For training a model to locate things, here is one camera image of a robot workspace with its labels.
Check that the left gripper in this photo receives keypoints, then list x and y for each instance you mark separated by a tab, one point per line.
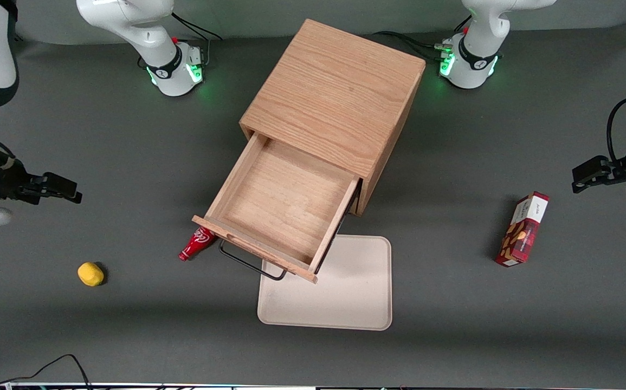
620	168

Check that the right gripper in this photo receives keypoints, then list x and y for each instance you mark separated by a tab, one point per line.
10	177

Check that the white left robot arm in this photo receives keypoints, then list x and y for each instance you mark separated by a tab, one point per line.
470	65

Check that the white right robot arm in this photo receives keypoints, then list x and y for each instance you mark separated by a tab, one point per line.
161	51

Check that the oak wooden drawer cabinet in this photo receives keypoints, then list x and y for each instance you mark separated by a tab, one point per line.
340	92

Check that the red cookie box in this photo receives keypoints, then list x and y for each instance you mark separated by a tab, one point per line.
523	230

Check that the yellow lemon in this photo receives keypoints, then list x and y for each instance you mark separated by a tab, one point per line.
91	274

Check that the red cola bottle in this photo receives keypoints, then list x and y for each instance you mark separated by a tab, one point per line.
196	244

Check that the beige rectangular tray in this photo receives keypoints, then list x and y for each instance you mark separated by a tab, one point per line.
350	292

